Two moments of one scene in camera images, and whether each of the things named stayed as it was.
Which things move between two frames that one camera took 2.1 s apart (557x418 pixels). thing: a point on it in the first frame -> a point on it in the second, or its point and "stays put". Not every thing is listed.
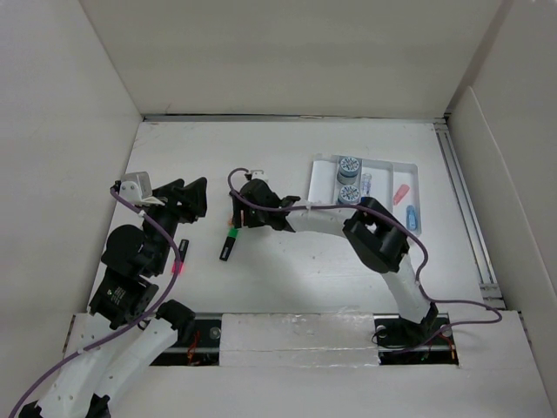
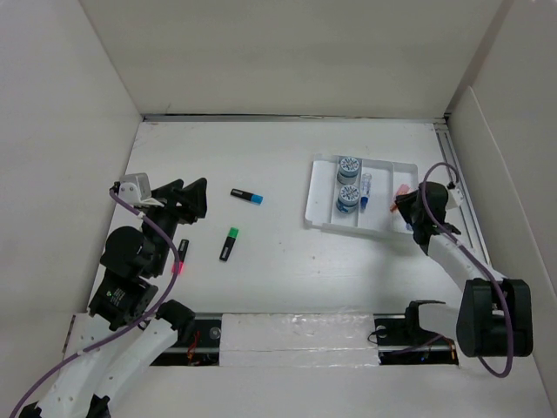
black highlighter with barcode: [232, 233] stays put
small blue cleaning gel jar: [348, 194] stays put
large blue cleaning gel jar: [348, 171] stays put
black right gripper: [238, 205] -> [404, 202]
